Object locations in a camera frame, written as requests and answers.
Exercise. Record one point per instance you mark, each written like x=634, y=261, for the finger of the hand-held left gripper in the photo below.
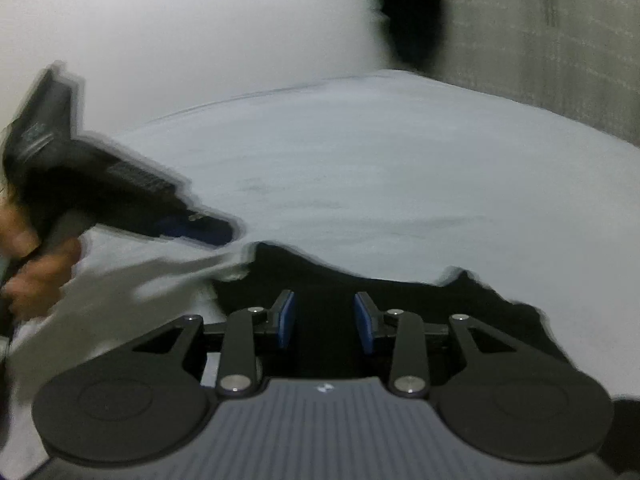
x=200, y=229

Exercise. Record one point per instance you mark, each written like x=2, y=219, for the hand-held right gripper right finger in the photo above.
x=363, y=324

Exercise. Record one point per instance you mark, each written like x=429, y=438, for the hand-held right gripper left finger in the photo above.
x=286, y=319

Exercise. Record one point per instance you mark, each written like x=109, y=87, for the black sweater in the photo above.
x=325, y=290

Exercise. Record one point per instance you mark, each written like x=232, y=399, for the dark hanging clothes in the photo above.
x=412, y=15

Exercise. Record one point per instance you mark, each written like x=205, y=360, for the person's left hand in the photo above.
x=35, y=280

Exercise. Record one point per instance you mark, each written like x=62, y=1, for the white cloth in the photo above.
x=125, y=290

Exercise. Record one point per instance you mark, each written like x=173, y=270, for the light grey bed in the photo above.
x=375, y=160

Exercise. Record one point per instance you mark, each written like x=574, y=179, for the grey star-print curtain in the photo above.
x=490, y=25
x=595, y=45

